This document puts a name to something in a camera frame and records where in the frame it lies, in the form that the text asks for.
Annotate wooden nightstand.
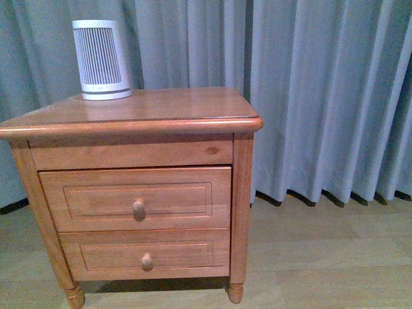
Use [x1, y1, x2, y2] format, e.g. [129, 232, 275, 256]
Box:
[1, 88, 263, 308]

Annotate wooden drawer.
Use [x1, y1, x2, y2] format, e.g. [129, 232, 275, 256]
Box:
[59, 229, 230, 281]
[40, 166, 231, 232]

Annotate grey curtain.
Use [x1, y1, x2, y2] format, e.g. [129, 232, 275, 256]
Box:
[1, 1, 411, 206]

